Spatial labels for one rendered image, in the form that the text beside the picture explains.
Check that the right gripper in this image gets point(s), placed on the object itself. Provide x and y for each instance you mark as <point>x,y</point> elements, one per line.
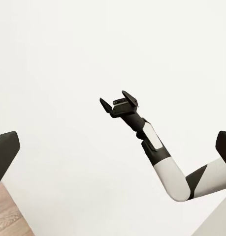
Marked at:
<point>126,111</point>

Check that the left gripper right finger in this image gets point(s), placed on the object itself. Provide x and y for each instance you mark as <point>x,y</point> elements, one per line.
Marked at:
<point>220,145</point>

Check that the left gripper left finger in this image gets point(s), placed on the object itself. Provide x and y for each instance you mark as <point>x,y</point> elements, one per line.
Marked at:
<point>9,147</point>

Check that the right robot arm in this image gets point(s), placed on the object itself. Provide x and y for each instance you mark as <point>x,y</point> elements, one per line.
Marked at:
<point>208,179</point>

